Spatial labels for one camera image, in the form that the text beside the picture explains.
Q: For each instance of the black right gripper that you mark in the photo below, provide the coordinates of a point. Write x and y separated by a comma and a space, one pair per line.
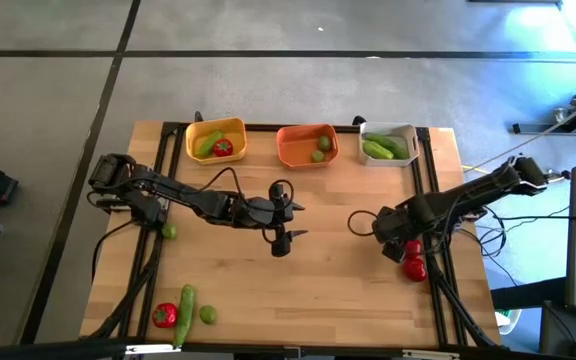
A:
395, 225

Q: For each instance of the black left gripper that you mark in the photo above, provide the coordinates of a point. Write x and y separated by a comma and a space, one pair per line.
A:
260, 214

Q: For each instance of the red plastic tomato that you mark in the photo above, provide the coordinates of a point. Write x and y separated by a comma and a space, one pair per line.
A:
414, 270
223, 148
414, 248

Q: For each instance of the light green avocado toy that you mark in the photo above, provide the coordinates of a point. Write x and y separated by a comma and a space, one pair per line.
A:
209, 144

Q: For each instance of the smooth dark green cucumber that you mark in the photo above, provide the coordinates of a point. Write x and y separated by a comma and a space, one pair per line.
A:
390, 145

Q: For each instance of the green lime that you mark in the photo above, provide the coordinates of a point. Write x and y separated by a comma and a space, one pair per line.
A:
318, 156
208, 315
169, 230
324, 143

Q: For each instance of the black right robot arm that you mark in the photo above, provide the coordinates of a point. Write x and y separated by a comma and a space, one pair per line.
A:
468, 195

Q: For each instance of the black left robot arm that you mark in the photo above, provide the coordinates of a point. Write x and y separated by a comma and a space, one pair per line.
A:
183, 192

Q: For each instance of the orange plastic basket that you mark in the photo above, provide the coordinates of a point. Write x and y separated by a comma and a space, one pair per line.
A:
295, 150

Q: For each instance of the yellow plastic basket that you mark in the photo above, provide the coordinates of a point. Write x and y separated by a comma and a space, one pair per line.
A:
233, 131

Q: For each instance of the light green cucumber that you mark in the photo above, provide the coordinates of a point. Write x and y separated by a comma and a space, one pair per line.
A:
375, 150

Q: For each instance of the white plastic basket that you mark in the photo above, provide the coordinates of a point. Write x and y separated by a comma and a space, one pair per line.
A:
393, 128

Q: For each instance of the long green cucumber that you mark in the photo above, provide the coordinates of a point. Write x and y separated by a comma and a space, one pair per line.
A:
185, 312

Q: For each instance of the white cup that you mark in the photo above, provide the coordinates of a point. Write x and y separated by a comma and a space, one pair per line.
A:
510, 320

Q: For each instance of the black floor bar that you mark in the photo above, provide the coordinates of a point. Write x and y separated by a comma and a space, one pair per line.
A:
528, 295

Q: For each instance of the red pepper bottom left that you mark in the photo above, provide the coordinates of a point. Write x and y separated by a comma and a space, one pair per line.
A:
164, 315

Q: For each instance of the grey metal stand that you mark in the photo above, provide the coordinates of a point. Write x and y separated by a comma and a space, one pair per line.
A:
538, 129

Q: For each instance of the dark grey cabinet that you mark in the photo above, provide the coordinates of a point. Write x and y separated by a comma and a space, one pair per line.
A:
573, 335

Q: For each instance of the black overhead beam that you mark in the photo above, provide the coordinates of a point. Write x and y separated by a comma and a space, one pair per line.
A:
43, 350

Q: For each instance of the black frame knob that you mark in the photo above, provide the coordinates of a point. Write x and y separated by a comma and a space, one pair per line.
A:
198, 117
358, 120

